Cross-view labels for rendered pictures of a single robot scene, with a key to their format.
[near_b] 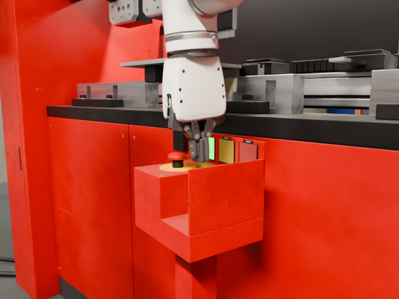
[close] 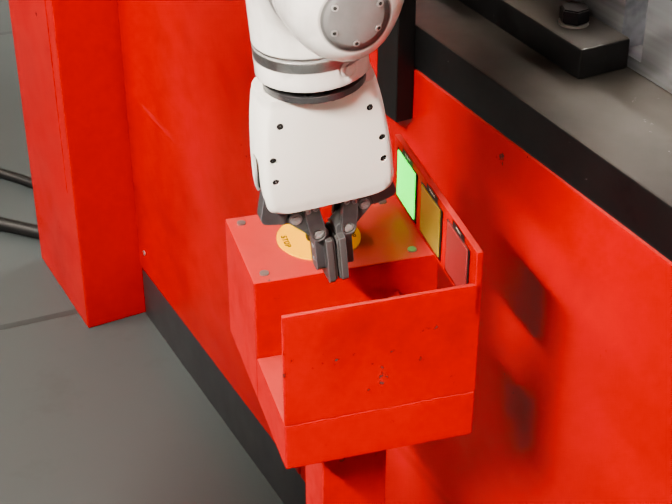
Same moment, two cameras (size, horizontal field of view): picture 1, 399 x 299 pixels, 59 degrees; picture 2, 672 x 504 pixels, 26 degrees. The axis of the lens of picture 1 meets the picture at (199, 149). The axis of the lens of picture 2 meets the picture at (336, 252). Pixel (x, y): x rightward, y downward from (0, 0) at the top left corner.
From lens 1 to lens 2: 0.68 m
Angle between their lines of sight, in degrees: 29
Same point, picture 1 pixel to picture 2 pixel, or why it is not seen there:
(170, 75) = (256, 126)
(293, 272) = (582, 486)
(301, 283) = not seen: outside the picture
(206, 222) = (323, 403)
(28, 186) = (56, 36)
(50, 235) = (120, 165)
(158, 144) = not seen: hidden behind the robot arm
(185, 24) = (279, 45)
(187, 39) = (284, 74)
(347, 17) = not seen: outside the picture
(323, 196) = (644, 360)
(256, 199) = (453, 360)
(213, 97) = (355, 165)
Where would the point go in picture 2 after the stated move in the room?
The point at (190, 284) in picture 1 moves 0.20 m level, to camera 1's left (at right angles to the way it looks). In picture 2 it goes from (320, 479) to (115, 433)
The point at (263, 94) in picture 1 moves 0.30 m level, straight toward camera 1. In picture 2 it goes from (620, 12) to (482, 156)
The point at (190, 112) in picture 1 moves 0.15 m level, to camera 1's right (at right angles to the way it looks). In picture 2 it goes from (297, 199) to (496, 233)
